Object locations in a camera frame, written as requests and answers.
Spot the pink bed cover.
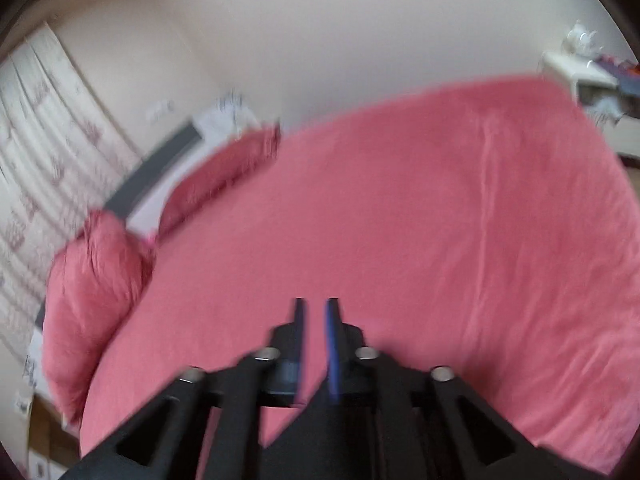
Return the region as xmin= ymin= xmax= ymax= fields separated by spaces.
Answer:
xmin=80 ymin=77 xmax=639 ymax=472

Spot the large pink pillow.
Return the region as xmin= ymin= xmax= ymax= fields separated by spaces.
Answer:
xmin=42 ymin=210 xmax=154 ymax=425

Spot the flat pink pillow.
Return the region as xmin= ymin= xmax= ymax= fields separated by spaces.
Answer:
xmin=156 ymin=122 xmax=281 ymax=243

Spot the grey white headboard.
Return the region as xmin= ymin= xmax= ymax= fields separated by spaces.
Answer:
xmin=105 ymin=101 xmax=260 ymax=238

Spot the patterned white curtain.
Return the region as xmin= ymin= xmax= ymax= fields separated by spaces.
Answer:
xmin=1 ymin=25 xmax=142 ymax=361

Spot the white side table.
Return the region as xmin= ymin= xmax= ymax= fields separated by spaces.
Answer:
xmin=539 ymin=51 xmax=639 ymax=159

